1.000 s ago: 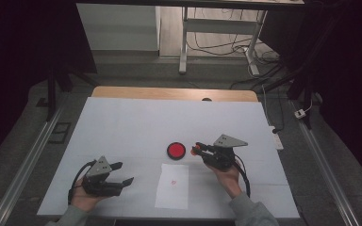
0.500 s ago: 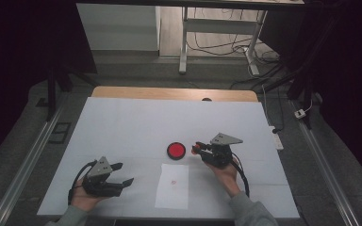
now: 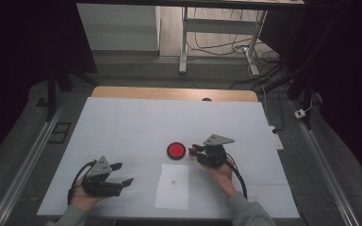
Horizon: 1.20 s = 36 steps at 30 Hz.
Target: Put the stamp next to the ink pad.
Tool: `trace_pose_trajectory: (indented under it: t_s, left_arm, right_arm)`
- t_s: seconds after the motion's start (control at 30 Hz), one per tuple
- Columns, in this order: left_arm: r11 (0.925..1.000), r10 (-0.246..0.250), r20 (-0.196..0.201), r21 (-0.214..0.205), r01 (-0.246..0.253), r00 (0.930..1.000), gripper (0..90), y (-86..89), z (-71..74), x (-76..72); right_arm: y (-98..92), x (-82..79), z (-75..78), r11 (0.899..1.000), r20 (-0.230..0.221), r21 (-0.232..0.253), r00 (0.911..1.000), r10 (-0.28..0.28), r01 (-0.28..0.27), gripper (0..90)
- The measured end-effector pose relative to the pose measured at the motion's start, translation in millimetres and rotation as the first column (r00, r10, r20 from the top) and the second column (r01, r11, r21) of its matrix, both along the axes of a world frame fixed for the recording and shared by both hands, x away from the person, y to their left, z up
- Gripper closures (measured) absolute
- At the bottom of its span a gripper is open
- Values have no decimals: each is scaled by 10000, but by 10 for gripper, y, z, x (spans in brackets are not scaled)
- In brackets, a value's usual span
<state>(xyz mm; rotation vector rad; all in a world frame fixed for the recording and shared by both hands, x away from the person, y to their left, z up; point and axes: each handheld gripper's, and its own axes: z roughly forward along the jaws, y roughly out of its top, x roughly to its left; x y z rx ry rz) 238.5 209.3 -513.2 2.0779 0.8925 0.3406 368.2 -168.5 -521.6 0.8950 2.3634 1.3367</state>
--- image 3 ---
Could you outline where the white metal stand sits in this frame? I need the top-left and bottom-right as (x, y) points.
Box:
(187, 8), (285, 92)

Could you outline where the dark curtain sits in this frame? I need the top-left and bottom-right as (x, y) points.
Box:
(259, 0), (362, 192)
(0, 0), (98, 172)

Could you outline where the person's right hand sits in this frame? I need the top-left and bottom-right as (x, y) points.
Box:
(201, 155), (239, 200)

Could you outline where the white-legged desk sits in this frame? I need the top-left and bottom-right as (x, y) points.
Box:
(74, 0), (305, 76)

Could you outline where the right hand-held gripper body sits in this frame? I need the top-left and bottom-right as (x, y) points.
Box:
(195, 134), (236, 170)

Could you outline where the white paper sheet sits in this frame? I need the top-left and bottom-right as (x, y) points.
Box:
(154, 163), (189, 211)

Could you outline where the large white table cover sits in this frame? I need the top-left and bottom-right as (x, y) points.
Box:
(37, 96), (300, 219)

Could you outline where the person's left hand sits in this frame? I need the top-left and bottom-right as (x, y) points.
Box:
(69, 178), (108, 213)

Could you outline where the small white adapter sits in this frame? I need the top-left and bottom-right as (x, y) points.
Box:
(293, 108), (307, 120)

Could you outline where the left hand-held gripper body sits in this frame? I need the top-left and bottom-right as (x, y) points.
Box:
(80, 155), (124, 199)

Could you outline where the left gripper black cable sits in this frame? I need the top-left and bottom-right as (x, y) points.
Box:
(67, 159), (98, 205)

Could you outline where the white power strip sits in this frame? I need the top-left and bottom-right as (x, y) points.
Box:
(269, 125), (285, 151)

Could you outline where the round red ink pad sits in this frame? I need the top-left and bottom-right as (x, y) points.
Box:
(166, 141), (187, 161)

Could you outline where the aluminium floor rail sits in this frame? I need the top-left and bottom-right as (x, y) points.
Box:
(290, 100), (361, 226)
(0, 103), (64, 226)

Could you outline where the white cabinet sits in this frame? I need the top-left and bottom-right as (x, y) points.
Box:
(75, 3), (161, 52)

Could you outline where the black metal stand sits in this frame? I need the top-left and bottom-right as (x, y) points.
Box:
(263, 6), (343, 130)
(44, 60), (99, 122)

